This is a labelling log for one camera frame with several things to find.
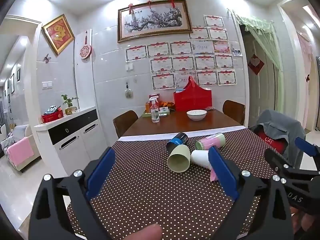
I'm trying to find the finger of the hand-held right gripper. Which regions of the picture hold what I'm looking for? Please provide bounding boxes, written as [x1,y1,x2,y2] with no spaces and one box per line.
[294,137,320,160]
[264,148,295,178]

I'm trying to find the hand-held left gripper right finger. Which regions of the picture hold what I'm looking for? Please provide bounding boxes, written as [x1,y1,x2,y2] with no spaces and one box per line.
[209,146,295,240]

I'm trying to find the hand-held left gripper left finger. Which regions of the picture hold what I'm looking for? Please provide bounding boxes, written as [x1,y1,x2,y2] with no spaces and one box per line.
[29,146,116,240]

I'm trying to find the white cup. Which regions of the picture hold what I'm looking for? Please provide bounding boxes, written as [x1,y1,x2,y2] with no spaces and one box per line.
[190,150,212,168]

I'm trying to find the beige cup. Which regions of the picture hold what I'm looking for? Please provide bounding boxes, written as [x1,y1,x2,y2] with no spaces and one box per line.
[167,144,192,173]

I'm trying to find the pink and green cup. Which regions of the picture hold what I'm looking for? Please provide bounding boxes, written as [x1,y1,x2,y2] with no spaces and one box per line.
[194,132,226,151]

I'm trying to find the blue cup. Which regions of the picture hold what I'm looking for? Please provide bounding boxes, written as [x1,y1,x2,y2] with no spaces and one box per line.
[166,132,189,153]

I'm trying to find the person's right hand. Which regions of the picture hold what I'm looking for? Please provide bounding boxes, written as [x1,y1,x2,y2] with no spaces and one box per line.
[290,206,320,240]

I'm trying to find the person's left hand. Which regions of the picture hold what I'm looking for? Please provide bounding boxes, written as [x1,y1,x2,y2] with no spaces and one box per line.
[126,224,162,240]

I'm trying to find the red garment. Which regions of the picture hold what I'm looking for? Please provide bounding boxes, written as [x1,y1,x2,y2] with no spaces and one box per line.
[259,129,288,153]

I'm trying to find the white sideboard cabinet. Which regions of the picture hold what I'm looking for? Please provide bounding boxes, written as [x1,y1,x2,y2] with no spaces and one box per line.
[34,106,108,170]

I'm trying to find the brown wooden chair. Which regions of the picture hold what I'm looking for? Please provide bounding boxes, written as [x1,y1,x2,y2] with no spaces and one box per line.
[113,110,139,138]
[222,100,246,125]

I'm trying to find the brown polka dot tablecloth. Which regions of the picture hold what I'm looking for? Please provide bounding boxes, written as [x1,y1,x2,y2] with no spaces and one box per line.
[66,126,285,240]

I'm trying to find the white door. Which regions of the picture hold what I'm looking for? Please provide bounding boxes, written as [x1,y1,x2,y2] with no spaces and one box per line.
[244,30,278,128]

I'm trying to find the white bowl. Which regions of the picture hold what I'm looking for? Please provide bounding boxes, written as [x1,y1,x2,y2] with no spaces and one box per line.
[186,110,207,121]

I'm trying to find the pink curtain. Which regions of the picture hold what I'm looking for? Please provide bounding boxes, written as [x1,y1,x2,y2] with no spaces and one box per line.
[297,32,316,128]

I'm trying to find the wooden dining table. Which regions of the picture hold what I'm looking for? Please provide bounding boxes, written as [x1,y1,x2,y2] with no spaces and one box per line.
[122,109,244,137]

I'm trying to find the red tin box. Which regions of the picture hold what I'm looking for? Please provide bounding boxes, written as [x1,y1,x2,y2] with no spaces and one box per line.
[42,111,64,123]

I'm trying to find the potted green plant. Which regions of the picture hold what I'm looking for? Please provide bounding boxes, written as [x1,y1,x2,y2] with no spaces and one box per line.
[61,94,79,115]

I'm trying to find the red gift bag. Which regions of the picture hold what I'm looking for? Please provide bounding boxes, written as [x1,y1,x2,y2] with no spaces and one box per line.
[174,76,213,112]

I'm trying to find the clear spray bottle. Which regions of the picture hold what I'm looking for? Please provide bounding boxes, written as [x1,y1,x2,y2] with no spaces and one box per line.
[149,96,160,123]

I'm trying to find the pink blanket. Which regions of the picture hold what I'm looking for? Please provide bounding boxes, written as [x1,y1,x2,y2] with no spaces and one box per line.
[6,138,34,167]

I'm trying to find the light sofa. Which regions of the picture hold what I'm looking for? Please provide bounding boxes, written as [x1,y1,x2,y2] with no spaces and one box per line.
[0,124,42,173]

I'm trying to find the red diamond door ornament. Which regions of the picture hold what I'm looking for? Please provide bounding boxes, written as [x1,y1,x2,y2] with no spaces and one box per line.
[248,54,265,75]

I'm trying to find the green lace curtain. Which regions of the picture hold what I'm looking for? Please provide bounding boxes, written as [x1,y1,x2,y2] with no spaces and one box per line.
[234,12,285,120]

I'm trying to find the group of award certificates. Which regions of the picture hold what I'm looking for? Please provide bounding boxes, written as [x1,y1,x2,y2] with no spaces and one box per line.
[125,15,237,90]

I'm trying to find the round red hanging ornament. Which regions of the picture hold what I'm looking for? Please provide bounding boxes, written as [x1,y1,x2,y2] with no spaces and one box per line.
[79,30,93,61]

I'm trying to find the red and gold framed picture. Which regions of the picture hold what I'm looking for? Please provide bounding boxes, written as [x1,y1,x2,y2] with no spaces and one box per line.
[42,14,75,56]

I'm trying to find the framed plum blossom painting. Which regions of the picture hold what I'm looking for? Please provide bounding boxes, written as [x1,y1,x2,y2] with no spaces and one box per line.
[117,0,192,43]

